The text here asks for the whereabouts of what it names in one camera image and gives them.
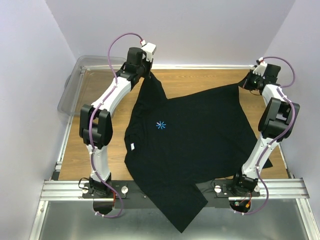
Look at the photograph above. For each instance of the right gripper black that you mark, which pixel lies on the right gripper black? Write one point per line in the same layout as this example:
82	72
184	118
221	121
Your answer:
250	75

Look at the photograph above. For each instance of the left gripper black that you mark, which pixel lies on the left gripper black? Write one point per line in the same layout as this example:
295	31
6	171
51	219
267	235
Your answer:
149	65

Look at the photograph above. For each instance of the clear plastic bin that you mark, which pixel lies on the clear plastic bin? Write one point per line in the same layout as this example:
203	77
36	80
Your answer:
89	79

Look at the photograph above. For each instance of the black t shirt blue logo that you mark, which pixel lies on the black t shirt blue logo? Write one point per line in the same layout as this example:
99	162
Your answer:
174	144

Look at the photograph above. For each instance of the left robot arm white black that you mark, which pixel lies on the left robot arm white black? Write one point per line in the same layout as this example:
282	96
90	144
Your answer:
95	125

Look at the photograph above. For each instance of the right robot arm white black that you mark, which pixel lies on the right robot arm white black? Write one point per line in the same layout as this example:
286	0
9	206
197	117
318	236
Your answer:
275	125

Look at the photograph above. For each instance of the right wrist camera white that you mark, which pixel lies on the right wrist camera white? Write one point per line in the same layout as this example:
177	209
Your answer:
261	67

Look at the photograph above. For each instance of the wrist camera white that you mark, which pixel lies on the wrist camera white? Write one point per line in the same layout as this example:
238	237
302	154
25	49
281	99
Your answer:
261	67
149	49

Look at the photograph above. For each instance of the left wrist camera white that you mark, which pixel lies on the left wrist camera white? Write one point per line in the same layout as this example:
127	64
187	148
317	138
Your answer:
149	49

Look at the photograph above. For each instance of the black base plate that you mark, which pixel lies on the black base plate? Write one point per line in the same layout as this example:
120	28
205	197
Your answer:
104	200

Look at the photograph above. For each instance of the aluminium frame rail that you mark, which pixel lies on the aluminium frame rail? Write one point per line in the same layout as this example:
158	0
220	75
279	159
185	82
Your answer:
54	189

